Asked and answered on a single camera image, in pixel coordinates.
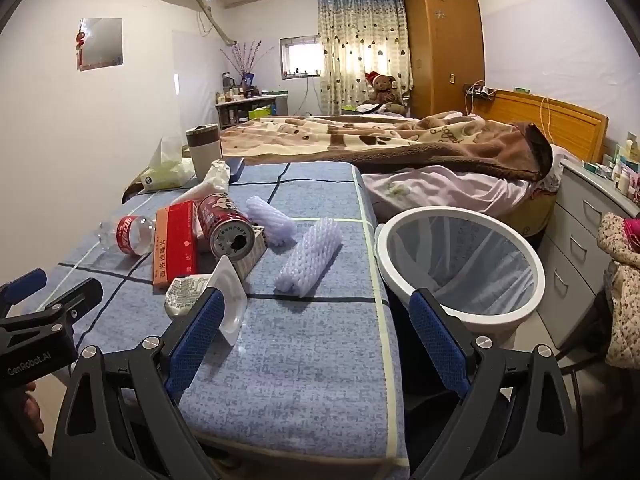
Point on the silver snack wrapper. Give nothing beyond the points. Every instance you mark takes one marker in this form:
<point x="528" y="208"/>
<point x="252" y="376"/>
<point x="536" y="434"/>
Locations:
<point x="185" y="292"/>

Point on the clear bottle red label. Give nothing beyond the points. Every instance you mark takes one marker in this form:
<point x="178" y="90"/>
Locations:
<point x="131" y="235"/>

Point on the person's left hand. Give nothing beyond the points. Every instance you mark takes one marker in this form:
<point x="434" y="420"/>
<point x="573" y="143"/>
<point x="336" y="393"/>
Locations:
<point x="34" y="417"/>

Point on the green white small box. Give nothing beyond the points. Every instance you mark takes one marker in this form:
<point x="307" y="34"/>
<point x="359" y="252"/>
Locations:
<point x="255" y="255"/>

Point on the white round waste bin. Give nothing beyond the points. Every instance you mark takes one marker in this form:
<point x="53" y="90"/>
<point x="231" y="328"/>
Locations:
<point x="500" y="317"/>

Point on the beige tumbler brown band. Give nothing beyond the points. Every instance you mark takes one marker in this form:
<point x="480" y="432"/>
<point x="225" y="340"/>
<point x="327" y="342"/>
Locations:
<point x="204" y="152"/>

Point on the row of boxes and bottles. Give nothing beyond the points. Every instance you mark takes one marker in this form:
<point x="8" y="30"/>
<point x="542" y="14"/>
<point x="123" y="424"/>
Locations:
<point x="620" y="167"/>

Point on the pink plaid cloth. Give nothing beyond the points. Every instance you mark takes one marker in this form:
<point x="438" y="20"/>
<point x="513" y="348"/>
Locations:
<point x="632" y="232"/>

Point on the dark blue glasses case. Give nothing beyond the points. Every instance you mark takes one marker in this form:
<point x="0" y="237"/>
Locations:
<point x="235" y="169"/>

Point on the cluttered desk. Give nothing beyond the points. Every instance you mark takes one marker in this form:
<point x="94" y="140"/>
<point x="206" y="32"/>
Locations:
<point x="240" y="107"/>

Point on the white foam fruit net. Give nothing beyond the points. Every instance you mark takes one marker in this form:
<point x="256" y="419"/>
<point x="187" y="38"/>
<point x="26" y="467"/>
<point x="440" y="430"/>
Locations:
<point x="270" y="217"/>
<point x="310" y="255"/>

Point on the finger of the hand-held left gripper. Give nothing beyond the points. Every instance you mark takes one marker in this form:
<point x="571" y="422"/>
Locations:
<point x="22" y="282"/>
<point x="82" y="295"/>

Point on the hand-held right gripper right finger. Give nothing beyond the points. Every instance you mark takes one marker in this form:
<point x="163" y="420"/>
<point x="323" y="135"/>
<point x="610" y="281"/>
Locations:
<point x="437" y="340"/>

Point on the beige paper bag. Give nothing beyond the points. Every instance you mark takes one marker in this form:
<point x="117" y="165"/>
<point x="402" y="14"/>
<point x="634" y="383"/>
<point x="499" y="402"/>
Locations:
<point x="210" y="182"/>

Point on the blue checked tablecloth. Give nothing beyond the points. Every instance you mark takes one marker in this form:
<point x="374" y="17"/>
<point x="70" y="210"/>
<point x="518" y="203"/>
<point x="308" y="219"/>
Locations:
<point x="310" y="360"/>

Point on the heart print curtain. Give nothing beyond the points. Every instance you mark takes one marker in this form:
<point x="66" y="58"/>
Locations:
<point x="360" y="45"/>

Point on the floral quilted jacket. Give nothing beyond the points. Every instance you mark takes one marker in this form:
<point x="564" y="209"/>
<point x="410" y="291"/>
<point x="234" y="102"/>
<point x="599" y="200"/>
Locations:
<point x="625" y="285"/>

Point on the air conditioner pipe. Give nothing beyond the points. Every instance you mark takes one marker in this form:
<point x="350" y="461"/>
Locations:
<point x="215" y="22"/>

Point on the black chair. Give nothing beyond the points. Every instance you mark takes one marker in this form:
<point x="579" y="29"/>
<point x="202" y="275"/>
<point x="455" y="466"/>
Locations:
<point x="602" y="325"/>

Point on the brown printed blanket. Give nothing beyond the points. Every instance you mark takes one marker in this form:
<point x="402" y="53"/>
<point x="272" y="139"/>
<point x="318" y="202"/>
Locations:
<point x="390" y="145"/>

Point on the white plastic tray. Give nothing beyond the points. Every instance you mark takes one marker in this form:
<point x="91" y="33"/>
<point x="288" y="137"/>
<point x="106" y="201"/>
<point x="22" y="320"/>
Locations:
<point x="231" y="290"/>

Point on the small window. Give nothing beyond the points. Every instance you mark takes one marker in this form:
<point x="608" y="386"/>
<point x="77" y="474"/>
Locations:
<point x="300" y="57"/>

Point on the yellow tissue pack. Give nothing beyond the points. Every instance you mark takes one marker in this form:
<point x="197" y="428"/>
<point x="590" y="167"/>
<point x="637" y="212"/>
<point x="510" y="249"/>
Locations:
<point x="165" y="172"/>

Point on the pink bedsheet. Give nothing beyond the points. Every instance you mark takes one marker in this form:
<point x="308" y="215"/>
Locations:
<point x="440" y="187"/>

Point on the white power strip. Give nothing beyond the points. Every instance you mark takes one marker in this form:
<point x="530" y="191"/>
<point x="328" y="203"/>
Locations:
<point x="480" y="91"/>

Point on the grey drawer cabinet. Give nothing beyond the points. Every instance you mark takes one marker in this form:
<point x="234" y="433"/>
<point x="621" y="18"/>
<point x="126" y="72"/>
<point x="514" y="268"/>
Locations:
<point x="575" y="240"/>

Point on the flower branches in vase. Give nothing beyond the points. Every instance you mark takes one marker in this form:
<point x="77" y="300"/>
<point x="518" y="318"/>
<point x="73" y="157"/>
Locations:
<point x="247" y="60"/>

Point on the wooden wardrobe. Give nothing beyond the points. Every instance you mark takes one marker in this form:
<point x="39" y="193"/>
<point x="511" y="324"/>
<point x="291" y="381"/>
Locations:
<point x="445" y="45"/>

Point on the orange medicine box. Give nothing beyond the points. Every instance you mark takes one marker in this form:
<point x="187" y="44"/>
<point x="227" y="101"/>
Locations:
<point x="175" y="245"/>

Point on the yellow bed base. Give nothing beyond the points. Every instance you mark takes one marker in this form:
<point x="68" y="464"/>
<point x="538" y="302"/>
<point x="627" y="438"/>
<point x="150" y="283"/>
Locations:
<point x="532" y="215"/>

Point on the red soda can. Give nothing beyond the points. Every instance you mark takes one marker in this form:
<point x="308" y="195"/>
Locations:
<point x="222" y="220"/>

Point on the wooden headboard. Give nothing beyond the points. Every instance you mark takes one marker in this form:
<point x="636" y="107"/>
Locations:
<point x="575" y="125"/>

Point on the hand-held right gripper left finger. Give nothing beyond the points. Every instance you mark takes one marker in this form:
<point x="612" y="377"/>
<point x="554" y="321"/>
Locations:
<point x="200" y="330"/>

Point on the wall poster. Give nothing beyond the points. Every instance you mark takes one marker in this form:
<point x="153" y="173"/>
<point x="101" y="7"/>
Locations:
<point x="100" y="42"/>

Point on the brown teddy bear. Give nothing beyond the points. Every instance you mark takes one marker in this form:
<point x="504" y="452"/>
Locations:
<point x="385" y="91"/>

